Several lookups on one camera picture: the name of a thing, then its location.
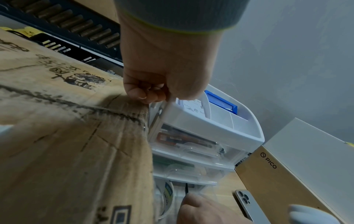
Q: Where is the person's right hand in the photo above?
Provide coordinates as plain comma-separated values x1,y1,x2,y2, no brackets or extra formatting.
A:
176,193,250,224

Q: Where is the person's left hand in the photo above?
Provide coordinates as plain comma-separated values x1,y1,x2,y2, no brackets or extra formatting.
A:
118,12,225,105

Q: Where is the clear tape roll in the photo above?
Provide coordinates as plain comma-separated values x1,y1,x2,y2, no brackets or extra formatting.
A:
155,180,176,220

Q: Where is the blue lanyard card holder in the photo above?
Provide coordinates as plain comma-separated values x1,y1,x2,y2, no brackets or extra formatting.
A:
204,90,239,115

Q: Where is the white plastic drawer organizer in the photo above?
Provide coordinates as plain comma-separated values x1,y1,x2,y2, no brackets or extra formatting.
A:
147,84,266,224

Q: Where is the taped brown cardboard box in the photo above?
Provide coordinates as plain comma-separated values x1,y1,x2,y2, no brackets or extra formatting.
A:
0,29,155,224

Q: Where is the grey smartphone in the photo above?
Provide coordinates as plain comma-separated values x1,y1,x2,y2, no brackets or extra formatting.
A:
234,189,272,224

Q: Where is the open brown cardboard box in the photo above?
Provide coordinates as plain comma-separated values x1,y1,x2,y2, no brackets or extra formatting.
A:
73,0,119,24

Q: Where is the right marker wrist band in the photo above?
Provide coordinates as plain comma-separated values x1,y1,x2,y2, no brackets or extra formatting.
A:
287,204,342,224

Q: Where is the black vented device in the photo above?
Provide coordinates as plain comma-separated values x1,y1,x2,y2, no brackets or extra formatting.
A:
0,0,125,77

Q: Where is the white carton box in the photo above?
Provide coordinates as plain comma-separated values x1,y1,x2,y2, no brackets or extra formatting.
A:
261,117,354,219

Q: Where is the yellow paper tag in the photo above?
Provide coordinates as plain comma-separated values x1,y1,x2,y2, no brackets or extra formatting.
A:
0,26,42,38

